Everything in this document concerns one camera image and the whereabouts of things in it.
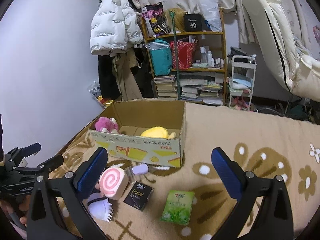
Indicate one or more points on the stack of books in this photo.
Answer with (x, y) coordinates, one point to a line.
(165, 87)

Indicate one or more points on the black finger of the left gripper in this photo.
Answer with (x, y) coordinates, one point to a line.
(52, 163)
(30, 150)

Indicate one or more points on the printed cardboard box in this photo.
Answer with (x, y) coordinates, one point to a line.
(136, 116)

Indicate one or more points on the black Face tissue pack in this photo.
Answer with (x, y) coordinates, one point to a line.
(138, 196)

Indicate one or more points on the cream duvet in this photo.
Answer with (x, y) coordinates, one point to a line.
(290, 65)

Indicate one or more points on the purple sponge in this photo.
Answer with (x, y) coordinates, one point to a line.
(139, 173)

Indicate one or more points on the pink plush toy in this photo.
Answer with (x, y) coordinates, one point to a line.
(107, 125)

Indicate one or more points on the pink swirl roll cake plush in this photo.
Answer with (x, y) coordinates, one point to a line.
(113, 182)

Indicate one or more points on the green tissue pack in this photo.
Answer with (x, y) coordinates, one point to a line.
(178, 207)

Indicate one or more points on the red gift bag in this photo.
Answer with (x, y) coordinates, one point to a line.
(185, 54)

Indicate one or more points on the white and navy plush doll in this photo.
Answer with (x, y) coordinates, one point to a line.
(99, 206)

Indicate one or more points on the wooden bookshelf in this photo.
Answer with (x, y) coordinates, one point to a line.
(205, 81)

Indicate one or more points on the black box marked 40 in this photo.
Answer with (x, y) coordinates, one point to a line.
(192, 22)

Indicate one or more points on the white puffer jacket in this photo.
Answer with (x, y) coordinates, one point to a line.
(115, 28)

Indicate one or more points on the white rolling cart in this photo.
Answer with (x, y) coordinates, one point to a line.
(241, 82)

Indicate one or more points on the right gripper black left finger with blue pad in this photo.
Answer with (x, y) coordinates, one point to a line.
(45, 219)

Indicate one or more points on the beige floral carpet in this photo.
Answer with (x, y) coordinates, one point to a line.
(255, 176)

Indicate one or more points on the person's left hand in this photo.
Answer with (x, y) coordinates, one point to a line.
(18, 205)

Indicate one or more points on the green pole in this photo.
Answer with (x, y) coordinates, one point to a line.
(172, 16)

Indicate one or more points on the teal bag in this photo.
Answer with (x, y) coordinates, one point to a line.
(161, 57)

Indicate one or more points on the beige trench coat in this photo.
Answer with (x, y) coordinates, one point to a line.
(122, 64)

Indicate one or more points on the yellow plush toy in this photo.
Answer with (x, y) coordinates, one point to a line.
(158, 132)

